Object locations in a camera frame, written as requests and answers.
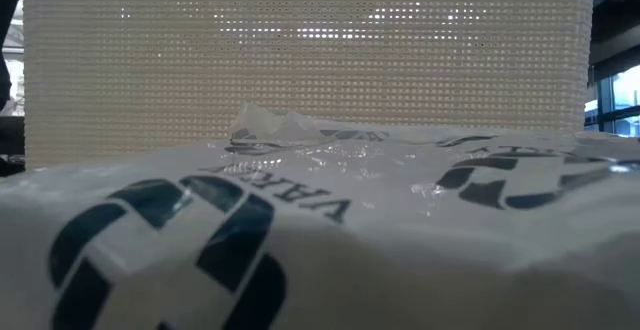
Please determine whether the black window frame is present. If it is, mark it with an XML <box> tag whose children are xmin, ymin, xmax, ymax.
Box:
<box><xmin>584</xmin><ymin>0</ymin><xmax>640</xmax><ymax>137</ymax></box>

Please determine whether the white plastic package recycle print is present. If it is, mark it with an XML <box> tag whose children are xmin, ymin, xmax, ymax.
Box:
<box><xmin>0</xmin><ymin>101</ymin><xmax>640</xmax><ymax>330</ymax></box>

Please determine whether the white perforated plastic basket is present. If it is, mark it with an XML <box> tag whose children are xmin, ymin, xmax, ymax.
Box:
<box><xmin>22</xmin><ymin>0</ymin><xmax>596</xmax><ymax>171</ymax></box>

